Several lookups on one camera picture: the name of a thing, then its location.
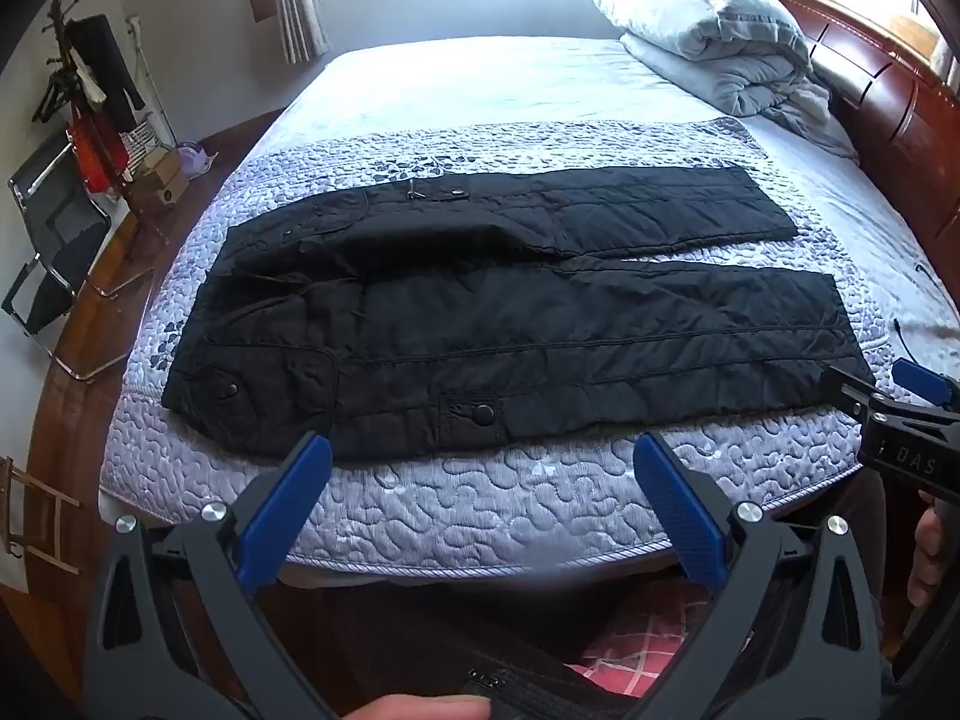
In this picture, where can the grey curtain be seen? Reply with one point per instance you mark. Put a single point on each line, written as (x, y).
(296, 7)

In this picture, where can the black zip jacket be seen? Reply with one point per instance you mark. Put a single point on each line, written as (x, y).
(450, 652)

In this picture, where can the cardboard box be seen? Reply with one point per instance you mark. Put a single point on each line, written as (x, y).
(161, 180)

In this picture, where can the person's right hand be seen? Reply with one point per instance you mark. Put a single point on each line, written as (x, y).
(934, 547)

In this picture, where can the person's left hand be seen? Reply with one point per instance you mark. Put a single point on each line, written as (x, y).
(420, 706)

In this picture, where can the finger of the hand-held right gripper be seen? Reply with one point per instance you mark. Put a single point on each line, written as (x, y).
(851, 390)
(922, 382)

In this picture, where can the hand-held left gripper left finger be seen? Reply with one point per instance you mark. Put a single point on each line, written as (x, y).
(289, 495)

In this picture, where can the folded grey duvet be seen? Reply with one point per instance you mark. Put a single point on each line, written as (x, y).
(742, 82)

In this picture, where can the black pants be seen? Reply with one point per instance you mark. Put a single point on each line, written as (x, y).
(525, 345)

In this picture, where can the black folding chair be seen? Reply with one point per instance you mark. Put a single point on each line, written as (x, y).
(52, 240)

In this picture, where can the wooden headboard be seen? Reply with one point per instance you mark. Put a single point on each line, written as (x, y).
(900, 112)

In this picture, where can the red hanging garment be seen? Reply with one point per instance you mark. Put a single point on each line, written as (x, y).
(94, 150)

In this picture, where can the grey pillow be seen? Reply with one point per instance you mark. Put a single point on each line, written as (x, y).
(690, 4)

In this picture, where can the wooden coat rack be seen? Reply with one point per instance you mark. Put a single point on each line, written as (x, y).
(56, 75)

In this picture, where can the wooden folding chair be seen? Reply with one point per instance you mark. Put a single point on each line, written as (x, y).
(41, 517)

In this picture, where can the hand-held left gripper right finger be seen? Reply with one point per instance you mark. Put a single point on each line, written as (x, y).
(682, 510)

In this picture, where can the black hanging garment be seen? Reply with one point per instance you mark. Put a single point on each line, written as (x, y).
(105, 60)

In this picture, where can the red plaid cloth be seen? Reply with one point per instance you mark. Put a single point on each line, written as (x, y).
(645, 637)

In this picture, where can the white drying rack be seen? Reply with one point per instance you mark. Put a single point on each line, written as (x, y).
(146, 120)

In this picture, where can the bed with quilted cover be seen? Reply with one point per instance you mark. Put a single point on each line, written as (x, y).
(525, 90)

